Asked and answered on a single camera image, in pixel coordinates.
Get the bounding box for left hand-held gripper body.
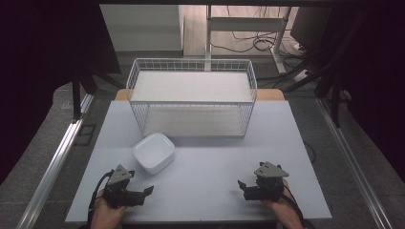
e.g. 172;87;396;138
102;164;136;209

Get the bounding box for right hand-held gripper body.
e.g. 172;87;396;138
253;161;290;202

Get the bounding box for white square bowl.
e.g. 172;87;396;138
132;132;177;176

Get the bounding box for white wire basket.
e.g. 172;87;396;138
125;57;258;139

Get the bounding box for person's right hand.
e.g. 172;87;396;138
262;179;302;224

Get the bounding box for person's left hand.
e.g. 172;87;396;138
91;190;128;229

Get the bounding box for black metal stand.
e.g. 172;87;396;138
71;63;126;124
282;9;368;129

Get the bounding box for white power strip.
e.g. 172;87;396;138
292;69;310;83

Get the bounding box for dark curtain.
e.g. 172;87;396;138
330;0;405;183
0;0;122;186

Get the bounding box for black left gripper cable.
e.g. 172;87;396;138
87;169;115;229

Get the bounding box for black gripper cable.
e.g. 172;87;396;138
281;184;316;229
87;169;115;229

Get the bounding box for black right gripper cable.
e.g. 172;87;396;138
281;184;316;229

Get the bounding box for thin black cable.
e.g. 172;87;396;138
303;140;317;165

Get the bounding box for aluminium rail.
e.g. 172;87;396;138
314;97;394;229
15;93;96;229

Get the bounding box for black floor cables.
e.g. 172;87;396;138
209;5;308;59

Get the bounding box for white desk frame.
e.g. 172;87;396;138
204;4;292;75

